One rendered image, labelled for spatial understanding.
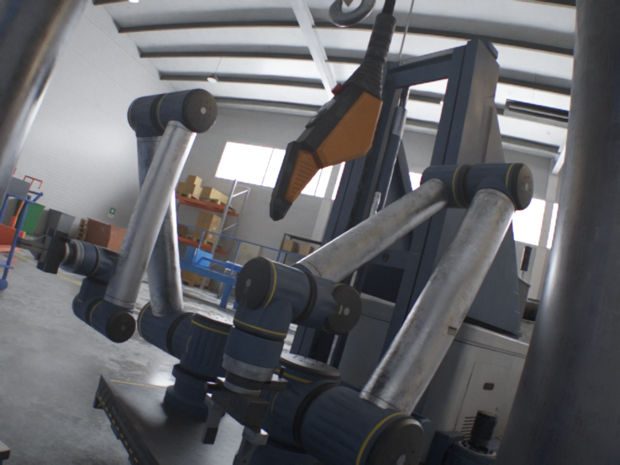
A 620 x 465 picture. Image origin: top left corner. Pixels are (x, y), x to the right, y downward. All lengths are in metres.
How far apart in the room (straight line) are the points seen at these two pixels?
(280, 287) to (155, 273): 0.97
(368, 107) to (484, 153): 1.21
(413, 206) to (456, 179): 0.20
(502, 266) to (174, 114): 1.59
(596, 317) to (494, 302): 1.64
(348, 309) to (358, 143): 0.34
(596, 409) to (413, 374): 0.61
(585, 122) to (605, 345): 0.28
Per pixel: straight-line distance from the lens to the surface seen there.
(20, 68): 1.14
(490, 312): 2.11
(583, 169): 0.58
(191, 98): 1.40
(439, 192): 1.41
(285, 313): 0.80
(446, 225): 1.68
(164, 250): 1.66
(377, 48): 0.87
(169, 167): 1.38
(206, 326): 1.56
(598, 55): 0.66
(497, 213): 1.27
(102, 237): 13.18
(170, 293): 1.72
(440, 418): 1.88
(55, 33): 1.19
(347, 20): 0.76
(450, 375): 1.86
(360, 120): 0.78
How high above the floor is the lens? 0.78
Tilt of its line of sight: 7 degrees up
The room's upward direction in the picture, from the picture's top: 17 degrees clockwise
